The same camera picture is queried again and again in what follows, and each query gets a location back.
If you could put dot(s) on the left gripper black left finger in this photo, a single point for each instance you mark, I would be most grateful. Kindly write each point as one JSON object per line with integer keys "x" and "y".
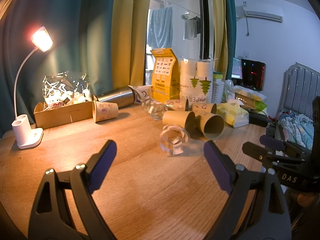
{"x": 51, "y": 217}

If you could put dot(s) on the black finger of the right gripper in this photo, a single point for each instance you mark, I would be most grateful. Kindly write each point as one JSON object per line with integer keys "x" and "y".
{"x": 261, "y": 154}
{"x": 288, "y": 147}

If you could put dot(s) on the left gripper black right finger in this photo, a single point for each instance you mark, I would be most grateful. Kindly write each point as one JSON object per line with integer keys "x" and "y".
{"x": 256, "y": 207}

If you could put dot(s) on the patterned paper cup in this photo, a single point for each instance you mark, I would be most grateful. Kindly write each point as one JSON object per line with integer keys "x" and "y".
{"x": 104, "y": 111}
{"x": 177, "y": 104}
{"x": 206, "y": 107}

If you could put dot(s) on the plain kraft cup front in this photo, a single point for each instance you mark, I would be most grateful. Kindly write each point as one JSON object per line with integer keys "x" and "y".
{"x": 211, "y": 125}

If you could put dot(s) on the plain kraft cup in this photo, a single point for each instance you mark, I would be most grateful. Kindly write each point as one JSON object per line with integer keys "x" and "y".
{"x": 184, "y": 119}
{"x": 211, "y": 125}

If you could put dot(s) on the plain kraft cup left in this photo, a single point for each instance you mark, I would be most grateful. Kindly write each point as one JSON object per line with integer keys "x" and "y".
{"x": 184, "y": 119}

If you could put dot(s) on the clear plastic cup with stickers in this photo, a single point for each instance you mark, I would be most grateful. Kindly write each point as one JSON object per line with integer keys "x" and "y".
{"x": 174, "y": 140}

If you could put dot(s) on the paper cup pack with trees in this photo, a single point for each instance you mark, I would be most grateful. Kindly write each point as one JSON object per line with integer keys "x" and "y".
{"x": 196, "y": 80}

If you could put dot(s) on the black pouch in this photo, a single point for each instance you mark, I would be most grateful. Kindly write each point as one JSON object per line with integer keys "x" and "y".
{"x": 257, "y": 119}

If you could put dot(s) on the patterned bed blanket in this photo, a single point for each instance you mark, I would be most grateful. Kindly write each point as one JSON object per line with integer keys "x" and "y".
{"x": 299, "y": 127}

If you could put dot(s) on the green yellow snack bags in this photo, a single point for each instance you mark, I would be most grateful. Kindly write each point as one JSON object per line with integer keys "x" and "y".
{"x": 250, "y": 98}

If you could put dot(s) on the grey bed headboard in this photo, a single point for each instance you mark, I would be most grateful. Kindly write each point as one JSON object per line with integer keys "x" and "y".
{"x": 300, "y": 87}

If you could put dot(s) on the clear plastic bag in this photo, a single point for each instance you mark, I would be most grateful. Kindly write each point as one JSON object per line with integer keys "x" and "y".
{"x": 228, "y": 91}

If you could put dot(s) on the black red computer case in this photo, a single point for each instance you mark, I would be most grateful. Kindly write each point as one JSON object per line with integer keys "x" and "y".
{"x": 253, "y": 74}

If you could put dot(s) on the white perforated basket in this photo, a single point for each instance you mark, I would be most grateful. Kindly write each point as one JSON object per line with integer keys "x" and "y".
{"x": 217, "y": 92}

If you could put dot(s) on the computer monitor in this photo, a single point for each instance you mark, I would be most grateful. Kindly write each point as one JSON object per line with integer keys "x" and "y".
{"x": 237, "y": 69}

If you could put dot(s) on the white desk lamp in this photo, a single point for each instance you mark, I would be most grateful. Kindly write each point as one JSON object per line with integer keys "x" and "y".
{"x": 26, "y": 136}

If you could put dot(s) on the yellow green sponge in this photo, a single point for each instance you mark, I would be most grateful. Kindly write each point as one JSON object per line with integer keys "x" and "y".
{"x": 217, "y": 75}

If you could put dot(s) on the brown cardboard box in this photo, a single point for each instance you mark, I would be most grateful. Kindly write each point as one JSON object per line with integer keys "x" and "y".
{"x": 61, "y": 115}

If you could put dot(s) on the yellow curtain right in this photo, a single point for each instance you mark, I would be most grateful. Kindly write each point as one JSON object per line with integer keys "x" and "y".
{"x": 220, "y": 37}

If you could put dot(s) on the yellow curtain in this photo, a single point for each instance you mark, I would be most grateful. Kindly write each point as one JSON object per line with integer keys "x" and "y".
{"x": 220, "y": 37}
{"x": 128, "y": 42}

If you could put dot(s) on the clear plastic bottle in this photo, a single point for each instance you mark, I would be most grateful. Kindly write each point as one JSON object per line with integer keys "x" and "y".
{"x": 154, "y": 108}

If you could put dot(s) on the yellow printed paper bag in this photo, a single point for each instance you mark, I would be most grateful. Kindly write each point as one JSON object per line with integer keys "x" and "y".
{"x": 165, "y": 75}

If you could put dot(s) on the white air conditioner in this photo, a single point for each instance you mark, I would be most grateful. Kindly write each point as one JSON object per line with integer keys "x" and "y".
{"x": 263, "y": 11}

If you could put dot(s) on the clear crinkly snack bag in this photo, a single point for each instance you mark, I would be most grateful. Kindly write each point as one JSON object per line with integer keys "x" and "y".
{"x": 66, "y": 88}

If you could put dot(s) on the grey hanging garment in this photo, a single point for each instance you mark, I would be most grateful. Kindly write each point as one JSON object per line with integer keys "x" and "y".
{"x": 192, "y": 27}

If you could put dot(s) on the small white printed carton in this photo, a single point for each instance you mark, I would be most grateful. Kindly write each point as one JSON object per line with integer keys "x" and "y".
{"x": 141, "y": 92}

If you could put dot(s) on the stainless steel thermos bottle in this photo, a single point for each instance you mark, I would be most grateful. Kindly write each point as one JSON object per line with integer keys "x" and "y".
{"x": 123, "y": 97}

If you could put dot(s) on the blue hanging towel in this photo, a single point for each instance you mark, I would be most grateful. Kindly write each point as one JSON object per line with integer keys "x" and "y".
{"x": 160, "y": 30}

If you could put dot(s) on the teal curtain right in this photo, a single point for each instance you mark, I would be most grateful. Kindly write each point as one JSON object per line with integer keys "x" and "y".
{"x": 231, "y": 35}

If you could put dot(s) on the teal curtain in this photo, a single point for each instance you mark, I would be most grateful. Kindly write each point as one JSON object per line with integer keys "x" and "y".
{"x": 81, "y": 35}
{"x": 231, "y": 35}

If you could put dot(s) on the yellow curtain left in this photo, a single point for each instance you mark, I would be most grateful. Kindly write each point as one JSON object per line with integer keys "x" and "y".
{"x": 128, "y": 42}

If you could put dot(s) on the teal curtain left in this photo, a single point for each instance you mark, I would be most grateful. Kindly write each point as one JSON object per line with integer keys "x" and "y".
{"x": 81, "y": 35}

